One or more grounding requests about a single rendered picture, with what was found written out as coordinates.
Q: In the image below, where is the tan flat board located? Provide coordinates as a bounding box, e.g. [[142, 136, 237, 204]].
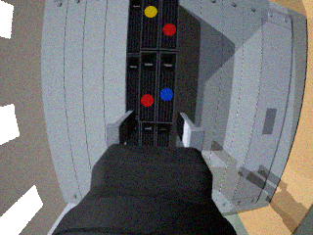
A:
[[237, 0, 313, 235]]

